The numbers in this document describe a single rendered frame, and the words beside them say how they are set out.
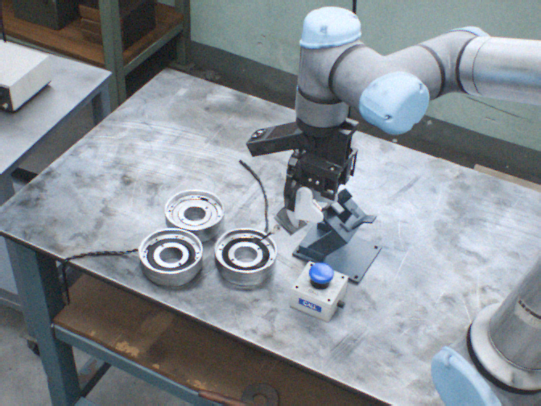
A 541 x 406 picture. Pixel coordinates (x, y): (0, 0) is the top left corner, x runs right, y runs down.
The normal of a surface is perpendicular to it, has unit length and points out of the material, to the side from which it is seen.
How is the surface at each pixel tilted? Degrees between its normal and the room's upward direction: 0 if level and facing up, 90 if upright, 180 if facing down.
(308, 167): 90
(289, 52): 90
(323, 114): 90
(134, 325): 0
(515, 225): 0
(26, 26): 0
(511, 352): 92
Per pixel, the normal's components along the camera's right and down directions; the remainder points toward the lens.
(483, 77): -0.82, 0.29
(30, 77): 0.92, 0.29
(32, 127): 0.05, -0.74
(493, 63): -0.81, -0.05
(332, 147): -0.49, 0.56
